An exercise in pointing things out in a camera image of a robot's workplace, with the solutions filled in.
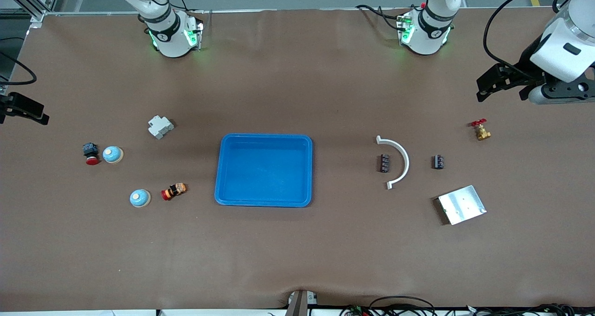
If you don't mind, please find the black cable loop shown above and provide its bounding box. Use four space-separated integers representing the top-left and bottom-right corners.
370 296 436 316

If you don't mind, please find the blue plastic tray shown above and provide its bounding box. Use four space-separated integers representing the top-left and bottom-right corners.
214 133 313 208

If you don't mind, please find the grey metal mounting post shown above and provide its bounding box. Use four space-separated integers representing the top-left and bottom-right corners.
285 290 309 316

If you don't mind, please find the white curved plastic bracket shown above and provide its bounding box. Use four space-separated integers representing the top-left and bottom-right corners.
376 135 410 190

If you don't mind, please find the white circuit breaker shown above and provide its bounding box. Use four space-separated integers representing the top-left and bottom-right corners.
148 115 175 140

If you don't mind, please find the light blue service bell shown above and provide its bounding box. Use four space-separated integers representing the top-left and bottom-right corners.
102 145 124 164
130 189 151 208

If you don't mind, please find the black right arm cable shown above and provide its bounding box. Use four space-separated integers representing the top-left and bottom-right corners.
0 39 38 86

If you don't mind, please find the brass valve red handle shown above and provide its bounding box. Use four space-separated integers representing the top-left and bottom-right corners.
470 118 492 141

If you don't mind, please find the red yellow emergency stop button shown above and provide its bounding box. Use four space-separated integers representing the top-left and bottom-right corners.
161 182 188 201

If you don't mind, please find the square metal plate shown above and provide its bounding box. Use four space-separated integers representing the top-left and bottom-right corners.
435 185 487 226

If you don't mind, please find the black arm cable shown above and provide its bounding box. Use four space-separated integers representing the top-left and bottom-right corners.
0 39 38 86
483 0 595 70

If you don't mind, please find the black base cable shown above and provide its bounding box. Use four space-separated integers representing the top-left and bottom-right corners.
356 4 404 31

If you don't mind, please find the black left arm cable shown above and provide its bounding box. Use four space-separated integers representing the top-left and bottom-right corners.
483 0 595 70

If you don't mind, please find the red mushroom push button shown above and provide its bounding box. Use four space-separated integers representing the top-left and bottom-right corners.
82 142 100 166

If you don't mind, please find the black cable bundle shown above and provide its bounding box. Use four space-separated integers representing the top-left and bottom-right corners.
493 303 577 316

